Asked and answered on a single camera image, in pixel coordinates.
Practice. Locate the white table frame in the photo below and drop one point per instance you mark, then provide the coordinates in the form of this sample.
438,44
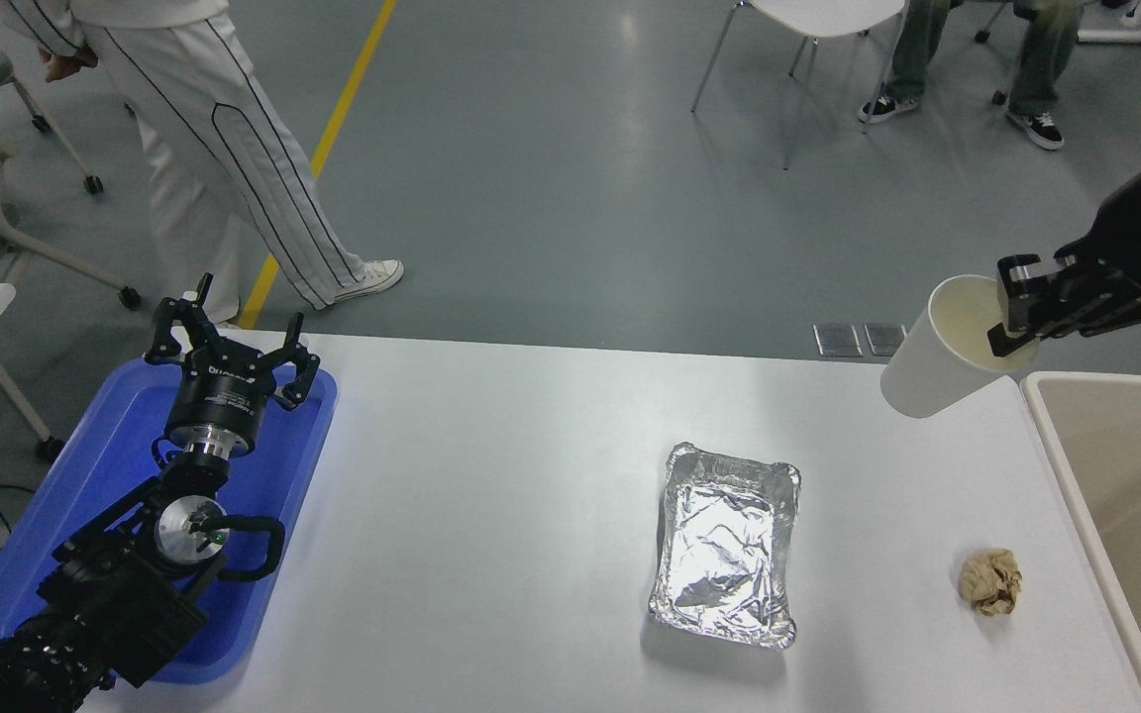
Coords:
1125,38

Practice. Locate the metal floor socket plate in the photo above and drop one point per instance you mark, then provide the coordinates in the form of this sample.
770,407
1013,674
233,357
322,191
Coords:
838,340
882,340

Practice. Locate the crumpled tan paper ball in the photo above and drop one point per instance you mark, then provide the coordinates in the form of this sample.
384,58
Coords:
989,582

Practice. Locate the silver foil tray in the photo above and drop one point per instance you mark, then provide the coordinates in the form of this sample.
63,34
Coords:
724,545

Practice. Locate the blue plastic tray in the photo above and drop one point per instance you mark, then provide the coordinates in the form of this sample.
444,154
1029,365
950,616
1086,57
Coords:
110,446

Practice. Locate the white chair with metal legs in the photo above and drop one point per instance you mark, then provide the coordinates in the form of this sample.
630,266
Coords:
828,15

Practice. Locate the person's hand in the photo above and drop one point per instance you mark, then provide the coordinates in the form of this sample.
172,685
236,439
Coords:
67,65

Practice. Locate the large pale bin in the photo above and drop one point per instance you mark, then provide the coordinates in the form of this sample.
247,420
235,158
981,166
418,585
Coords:
1140,475

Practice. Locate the white paper cup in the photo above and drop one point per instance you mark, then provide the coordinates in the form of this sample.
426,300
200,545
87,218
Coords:
917,376

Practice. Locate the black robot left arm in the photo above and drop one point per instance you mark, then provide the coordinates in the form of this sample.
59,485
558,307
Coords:
95,594

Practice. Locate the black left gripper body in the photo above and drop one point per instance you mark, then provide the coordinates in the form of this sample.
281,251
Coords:
219,401

